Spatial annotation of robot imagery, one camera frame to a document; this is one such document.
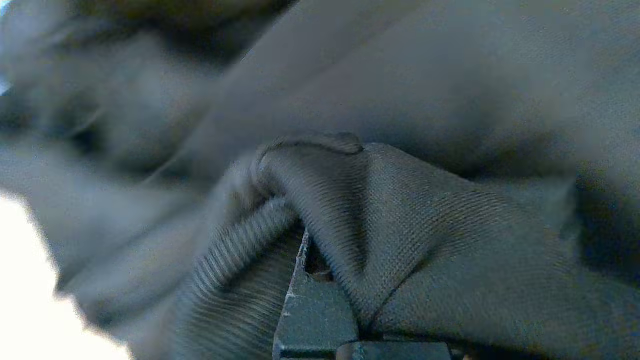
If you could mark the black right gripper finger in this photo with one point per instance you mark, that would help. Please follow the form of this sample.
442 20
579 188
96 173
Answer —
315 315

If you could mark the black garment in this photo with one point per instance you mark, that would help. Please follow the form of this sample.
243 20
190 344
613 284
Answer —
400 125

